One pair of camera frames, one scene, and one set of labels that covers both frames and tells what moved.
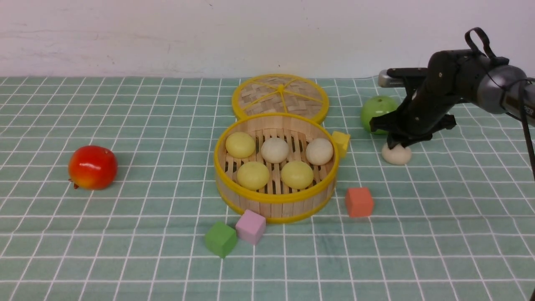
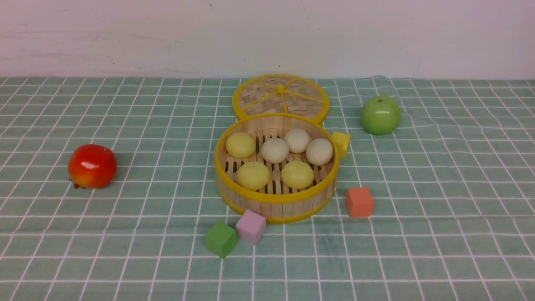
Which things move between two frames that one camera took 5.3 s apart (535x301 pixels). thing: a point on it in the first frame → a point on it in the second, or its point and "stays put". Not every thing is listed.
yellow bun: [253, 175] stays put
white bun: [398, 155] → [297, 140]
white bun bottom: [319, 151] stays put
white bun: [274, 150] stays put
